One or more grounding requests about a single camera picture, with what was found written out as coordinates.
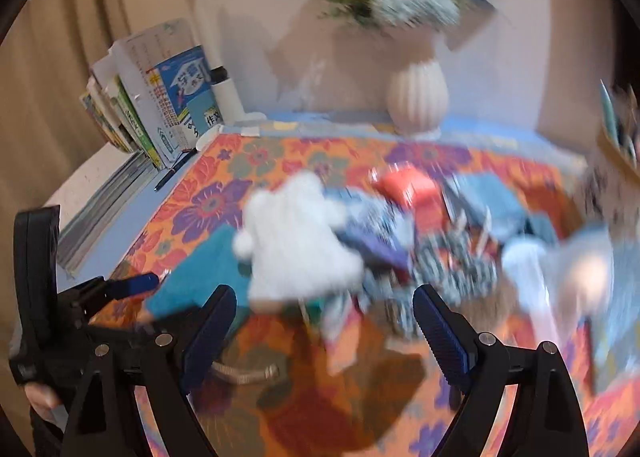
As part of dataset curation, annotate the person's left hand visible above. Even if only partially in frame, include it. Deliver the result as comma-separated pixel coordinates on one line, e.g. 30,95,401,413
22,383,68,425

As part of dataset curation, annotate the light blue round box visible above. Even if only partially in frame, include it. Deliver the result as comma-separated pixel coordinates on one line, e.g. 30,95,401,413
501,239,551,318

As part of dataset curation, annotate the beige curtain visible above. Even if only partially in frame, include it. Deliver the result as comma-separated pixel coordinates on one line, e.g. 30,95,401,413
0,0,133,198

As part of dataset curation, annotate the dark patterned cloth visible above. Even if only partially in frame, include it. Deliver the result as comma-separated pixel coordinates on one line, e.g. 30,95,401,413
340,192,501,338

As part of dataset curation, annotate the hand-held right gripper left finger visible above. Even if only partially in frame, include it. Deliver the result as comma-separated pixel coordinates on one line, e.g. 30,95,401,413
59,284,238,457

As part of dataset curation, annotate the clear zip bag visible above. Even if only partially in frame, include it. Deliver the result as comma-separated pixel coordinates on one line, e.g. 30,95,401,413
540,229,640,388

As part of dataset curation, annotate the orange clay packet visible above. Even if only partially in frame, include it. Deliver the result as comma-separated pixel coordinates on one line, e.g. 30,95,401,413
370,164,451,233

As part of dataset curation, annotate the white desk lamp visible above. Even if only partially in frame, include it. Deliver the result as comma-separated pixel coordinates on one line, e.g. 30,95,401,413
110,0,246,126

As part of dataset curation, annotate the row of standing books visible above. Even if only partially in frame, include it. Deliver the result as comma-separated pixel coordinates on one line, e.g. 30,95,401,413
79,19,226,170

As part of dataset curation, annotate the grey braided cord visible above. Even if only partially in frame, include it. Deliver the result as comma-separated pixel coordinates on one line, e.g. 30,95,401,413
212,362,281,386

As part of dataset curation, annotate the orange floral tablecloth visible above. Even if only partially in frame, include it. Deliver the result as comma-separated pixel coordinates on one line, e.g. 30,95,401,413
100,134,640,457

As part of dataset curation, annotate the white plush toy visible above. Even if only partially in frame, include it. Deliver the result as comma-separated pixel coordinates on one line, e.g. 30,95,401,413
232,171,366,313

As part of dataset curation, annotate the white ribbed vase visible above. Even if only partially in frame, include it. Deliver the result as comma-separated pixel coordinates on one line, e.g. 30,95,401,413
386,59,449,135

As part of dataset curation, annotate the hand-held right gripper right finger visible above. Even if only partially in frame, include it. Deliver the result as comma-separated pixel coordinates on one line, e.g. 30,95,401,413
412,283,591,457

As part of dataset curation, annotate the dark pen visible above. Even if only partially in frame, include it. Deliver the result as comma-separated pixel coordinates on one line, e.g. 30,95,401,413
154,149,199,192

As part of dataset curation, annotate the stack of flat magazines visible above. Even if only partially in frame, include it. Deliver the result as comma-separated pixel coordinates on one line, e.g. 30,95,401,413
57,152,162,278

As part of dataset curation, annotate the teal cloth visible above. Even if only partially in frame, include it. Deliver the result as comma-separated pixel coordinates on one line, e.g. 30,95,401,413
145,227,256,320

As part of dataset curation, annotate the grey blue cloth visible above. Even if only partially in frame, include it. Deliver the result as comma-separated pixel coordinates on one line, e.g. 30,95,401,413
450,174,558,248

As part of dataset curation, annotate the bunch of pens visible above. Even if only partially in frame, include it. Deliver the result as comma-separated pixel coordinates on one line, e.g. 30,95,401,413
597,79,640,162

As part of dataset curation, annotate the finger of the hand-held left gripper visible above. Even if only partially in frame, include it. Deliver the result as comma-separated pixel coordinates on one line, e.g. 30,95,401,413
106,273,161,299

